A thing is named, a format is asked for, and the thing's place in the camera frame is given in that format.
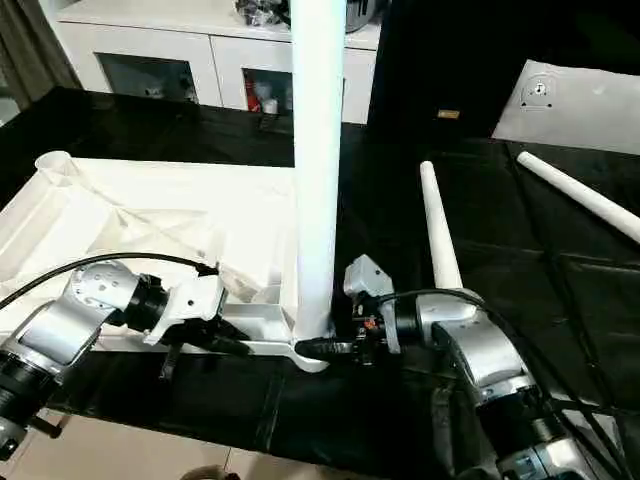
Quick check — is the white plastic table top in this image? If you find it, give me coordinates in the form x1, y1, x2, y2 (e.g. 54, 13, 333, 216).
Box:
0, 150, 332, 374

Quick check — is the white plastic table leg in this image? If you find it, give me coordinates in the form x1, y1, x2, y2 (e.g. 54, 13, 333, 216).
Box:
516, 150, 640, 245
417, 160, 465, 294
287, 0, 347, 343

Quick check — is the black robot left foot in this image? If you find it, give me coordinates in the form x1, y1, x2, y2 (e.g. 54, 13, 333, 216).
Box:
170, 465, 232, 480

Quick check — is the black work mat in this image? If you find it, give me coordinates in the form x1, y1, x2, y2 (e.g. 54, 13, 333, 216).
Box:
0, 85, 640, 480

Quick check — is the white cabinet with glass doors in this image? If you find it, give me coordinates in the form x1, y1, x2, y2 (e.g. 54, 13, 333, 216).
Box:
48, 0, 384, 127

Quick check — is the black cabinet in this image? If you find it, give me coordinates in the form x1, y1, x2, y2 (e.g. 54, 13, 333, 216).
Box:
370, 0, 640, 141

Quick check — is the white plastic bag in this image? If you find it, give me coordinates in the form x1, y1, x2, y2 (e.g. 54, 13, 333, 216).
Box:
491, 59, 640, 154

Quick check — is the black rice cooker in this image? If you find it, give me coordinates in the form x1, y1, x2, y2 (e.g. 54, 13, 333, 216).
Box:
345, 0, 387, 34

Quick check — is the dark tangled clutter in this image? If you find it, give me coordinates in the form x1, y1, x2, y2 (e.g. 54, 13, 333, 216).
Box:
235, 0, 292, 29

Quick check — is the grey curtain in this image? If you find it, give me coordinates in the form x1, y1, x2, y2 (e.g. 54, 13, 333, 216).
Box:
0, 0, 88, 113

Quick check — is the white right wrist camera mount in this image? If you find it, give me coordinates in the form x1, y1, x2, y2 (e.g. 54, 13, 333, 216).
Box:
342, 254, 393, 356

